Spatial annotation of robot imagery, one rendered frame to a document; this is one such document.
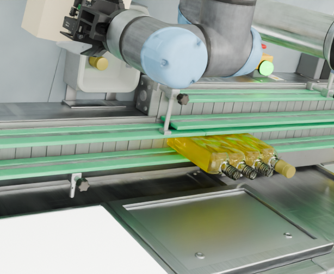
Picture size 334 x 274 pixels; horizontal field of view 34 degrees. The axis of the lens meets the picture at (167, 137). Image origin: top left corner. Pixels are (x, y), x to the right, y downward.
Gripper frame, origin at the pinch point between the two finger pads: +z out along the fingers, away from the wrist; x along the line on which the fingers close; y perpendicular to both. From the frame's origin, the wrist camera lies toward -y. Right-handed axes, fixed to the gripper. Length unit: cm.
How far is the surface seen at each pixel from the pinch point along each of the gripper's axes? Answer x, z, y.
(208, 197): 41, 9, -55
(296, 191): 39, 10, -94
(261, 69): 6, 27, -77
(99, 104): 25.5, 31.1, -27.9
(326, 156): 31, 23, -121
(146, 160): 34, 15, -36
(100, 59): 13.2, 29.1, -23.4
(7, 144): 32.1, 13.8, 1.6
